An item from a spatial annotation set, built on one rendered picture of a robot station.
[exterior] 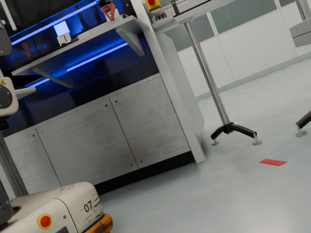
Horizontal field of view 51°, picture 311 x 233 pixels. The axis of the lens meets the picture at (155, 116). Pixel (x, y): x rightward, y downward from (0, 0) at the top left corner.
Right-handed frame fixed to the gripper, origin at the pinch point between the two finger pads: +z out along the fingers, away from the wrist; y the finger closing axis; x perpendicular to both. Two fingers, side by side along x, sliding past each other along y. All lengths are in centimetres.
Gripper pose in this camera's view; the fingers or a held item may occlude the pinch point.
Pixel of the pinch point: (111, 19)
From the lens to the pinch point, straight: 167.9
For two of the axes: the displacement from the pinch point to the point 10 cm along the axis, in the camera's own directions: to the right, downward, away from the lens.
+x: -9.0, 3.4, 2.7
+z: 3.3, 9.4, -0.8
